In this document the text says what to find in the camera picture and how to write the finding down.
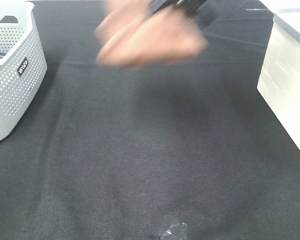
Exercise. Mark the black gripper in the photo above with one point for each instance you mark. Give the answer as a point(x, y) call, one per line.
point(205, 8)

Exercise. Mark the brown towel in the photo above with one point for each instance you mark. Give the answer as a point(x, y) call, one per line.
point(133, 34)

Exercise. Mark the white box with grey rim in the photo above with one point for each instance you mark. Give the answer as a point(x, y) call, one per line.
point(279, 79)

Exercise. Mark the black table cloth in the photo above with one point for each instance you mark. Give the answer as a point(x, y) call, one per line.
point(120, 154)

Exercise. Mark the grey perforated plastic basket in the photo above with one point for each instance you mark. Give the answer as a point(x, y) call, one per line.
point(22, 63)

